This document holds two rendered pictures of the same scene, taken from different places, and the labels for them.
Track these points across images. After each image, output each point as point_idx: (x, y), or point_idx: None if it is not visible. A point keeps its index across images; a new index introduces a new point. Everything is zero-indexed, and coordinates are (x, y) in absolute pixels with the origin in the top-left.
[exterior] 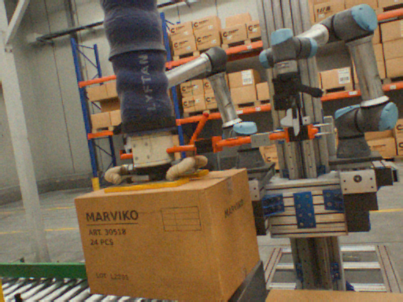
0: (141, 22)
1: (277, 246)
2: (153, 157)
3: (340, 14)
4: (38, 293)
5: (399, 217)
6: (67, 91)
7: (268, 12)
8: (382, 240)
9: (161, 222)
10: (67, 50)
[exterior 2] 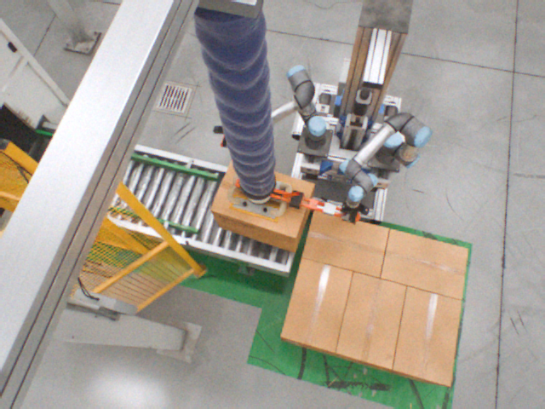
0: (263, 170)
1: (317, 41)
2: (261, 201)
3: (408, 129)
4: (166, 188)
5: (437, 1)
6: None
7: (361, 56)
8: (407, 49)
9: (267, 233)
10: None
